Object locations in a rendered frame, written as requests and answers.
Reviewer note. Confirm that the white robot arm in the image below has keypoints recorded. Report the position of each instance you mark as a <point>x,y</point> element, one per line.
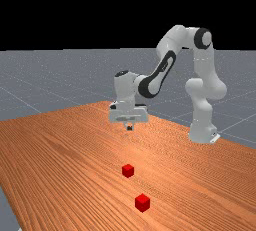
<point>202,108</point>

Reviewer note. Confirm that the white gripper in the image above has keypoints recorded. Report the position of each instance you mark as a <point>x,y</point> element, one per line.
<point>128,113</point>

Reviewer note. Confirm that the red cube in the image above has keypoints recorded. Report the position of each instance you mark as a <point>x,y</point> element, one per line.
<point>128,171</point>
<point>142,203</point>

